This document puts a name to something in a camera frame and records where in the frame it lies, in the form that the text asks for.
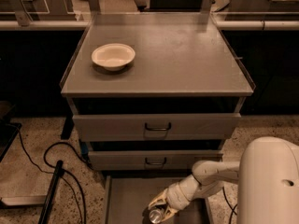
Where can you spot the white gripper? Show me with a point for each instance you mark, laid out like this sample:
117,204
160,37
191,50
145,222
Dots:
177,197

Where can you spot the silver redbull can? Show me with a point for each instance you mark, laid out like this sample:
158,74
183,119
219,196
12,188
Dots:
156,215

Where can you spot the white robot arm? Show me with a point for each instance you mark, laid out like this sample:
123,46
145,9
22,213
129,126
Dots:
268,184

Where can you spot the bottom grey drawer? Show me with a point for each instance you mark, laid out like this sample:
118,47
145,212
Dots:
127,200

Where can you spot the grey drawer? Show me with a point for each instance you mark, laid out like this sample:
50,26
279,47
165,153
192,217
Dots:
127,200
150,160
141,127

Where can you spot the middle grey drawer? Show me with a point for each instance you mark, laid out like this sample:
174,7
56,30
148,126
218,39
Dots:
150,160

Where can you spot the top grey drawer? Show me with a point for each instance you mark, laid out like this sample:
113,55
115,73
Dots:
141,127

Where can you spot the grey drawer cabinet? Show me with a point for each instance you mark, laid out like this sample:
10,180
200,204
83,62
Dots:
182,65

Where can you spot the black bar on floor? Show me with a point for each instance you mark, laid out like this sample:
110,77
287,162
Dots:
45,213

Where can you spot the white paper bowl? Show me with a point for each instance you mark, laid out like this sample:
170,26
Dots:
113,57

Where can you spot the dark tray left edge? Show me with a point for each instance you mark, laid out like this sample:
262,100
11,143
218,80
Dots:
8,132

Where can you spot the white horizontal rail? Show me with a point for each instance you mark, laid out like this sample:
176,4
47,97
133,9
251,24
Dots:
222,25

